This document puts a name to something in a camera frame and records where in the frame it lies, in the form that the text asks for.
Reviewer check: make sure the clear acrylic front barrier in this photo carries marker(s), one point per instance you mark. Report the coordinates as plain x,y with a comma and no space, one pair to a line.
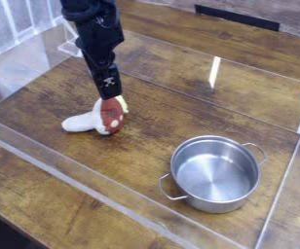
152,214

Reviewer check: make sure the black bar on table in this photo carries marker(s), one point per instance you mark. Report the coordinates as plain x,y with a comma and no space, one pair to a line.
257,22

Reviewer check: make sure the brown and white plush mushroom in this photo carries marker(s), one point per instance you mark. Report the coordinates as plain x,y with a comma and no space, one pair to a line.
105,118

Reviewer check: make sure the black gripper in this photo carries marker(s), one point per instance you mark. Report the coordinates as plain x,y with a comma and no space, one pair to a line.
100,35

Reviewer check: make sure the clear acrylic triangular stand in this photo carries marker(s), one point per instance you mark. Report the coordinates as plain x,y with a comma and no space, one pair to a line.
69,46

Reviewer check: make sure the spoon with yellow handle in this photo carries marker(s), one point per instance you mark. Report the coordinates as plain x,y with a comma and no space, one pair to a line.
121,99

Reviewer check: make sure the silver pot with handles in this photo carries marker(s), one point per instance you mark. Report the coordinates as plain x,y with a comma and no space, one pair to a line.
216,172

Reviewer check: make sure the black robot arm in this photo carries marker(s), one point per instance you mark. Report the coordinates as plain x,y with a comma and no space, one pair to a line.
87,7

